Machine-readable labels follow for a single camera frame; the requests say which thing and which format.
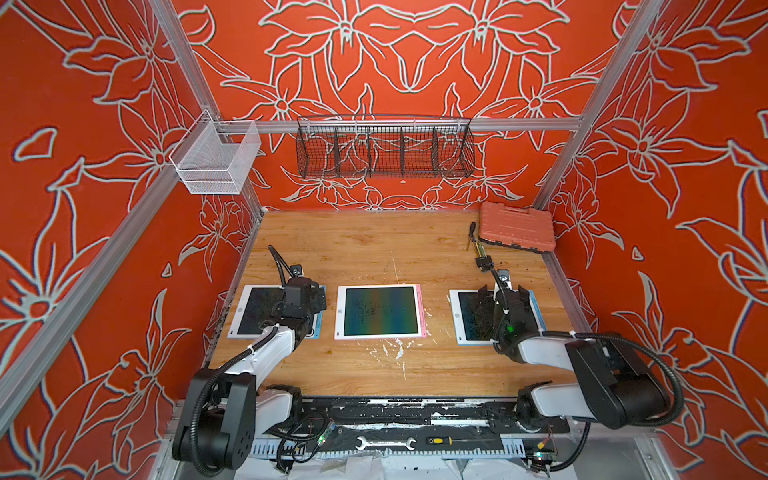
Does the silver combination wrench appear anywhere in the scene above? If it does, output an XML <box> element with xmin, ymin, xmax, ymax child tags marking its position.
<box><xmin>355</xmin><ymin>436</ymin><xmax>416</xmax><ymax>451</ymax></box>

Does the red plastic tool case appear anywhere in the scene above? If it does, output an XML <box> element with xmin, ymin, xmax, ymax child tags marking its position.
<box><xmin>478</xmin><ymin>202</ymin><xmax>556</xmax><ymax>253</ymax></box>

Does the clear plastic wall bin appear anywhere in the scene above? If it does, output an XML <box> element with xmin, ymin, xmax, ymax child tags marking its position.
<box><xmin>169</xmin><ymin>109</ymin><xmax>262</xmax><ymax>195</ymax></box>

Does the black wire wall basket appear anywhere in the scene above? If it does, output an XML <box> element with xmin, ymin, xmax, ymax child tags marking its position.
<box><xmin>296</xmin><ymin>114</ymin><xmax>477</xmax><ymax>180</ymax></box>

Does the white slotted cable duct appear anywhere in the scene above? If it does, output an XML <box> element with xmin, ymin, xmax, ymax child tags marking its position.
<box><xmin>239</xmin><ymin>437</ymin><xmax>527</xmax><ymax>460</ymax></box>

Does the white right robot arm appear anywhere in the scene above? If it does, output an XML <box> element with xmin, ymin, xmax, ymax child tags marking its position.
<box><xmin>481</xmin><ymin>269</ymin><xmax>685</xmax><ymax>431</ymax></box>

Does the blue tablet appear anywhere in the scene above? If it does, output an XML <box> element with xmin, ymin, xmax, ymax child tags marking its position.
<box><xmin>226</xmin><ymin>284</ymin><xmax>327</xmax><ymax>341</ymax></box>
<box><xmin>449</xmin><ymin>290</ymin><xmax>544</xmax><ymax>351</ymax></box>

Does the yellow handled screwdriver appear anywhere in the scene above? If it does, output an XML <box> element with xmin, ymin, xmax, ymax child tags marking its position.
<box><xmin>426</xmin><ymin>436</ymin><xmax>482</xmax><ymax>445</ymax></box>

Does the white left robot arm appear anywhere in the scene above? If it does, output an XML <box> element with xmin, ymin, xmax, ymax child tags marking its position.
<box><xmin>171</xmin><ymin>246</ymin><xmax>333</xmax><ymax>478</ymax></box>

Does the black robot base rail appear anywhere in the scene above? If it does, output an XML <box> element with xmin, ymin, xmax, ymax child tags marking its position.
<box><xmin>279</xmin><ymin>396</ymin><xmax>571</xmax><ymax>435</ymax></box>

